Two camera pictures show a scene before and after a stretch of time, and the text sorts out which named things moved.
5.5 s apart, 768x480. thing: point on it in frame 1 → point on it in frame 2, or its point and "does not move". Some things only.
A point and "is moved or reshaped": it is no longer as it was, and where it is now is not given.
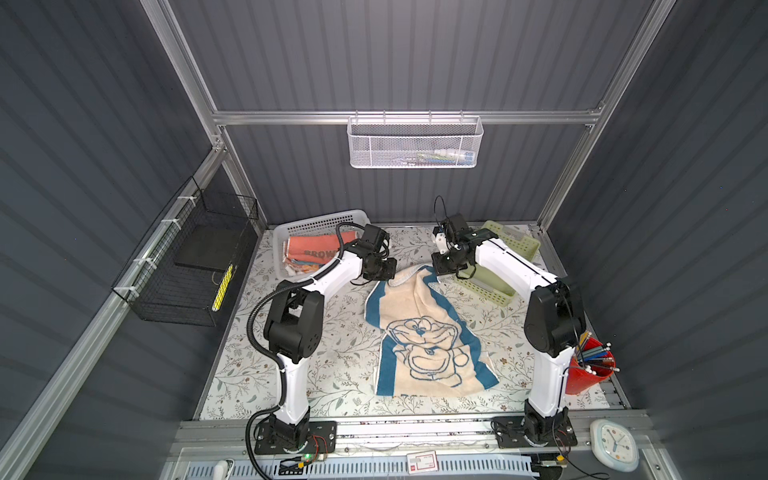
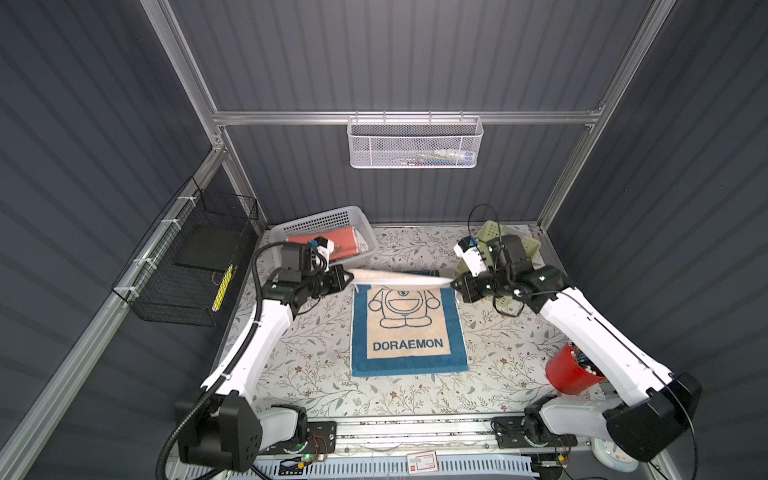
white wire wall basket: (415, 141) does not move
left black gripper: (387, 274) → (335, 284)
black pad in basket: (211, 246) does not move
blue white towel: (425, 349) is moved or reshaped
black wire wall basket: (184, 270) does not move
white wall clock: (614, 445) does not move
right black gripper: (438, 268) → (465, 287)
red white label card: (422, 462) does not move
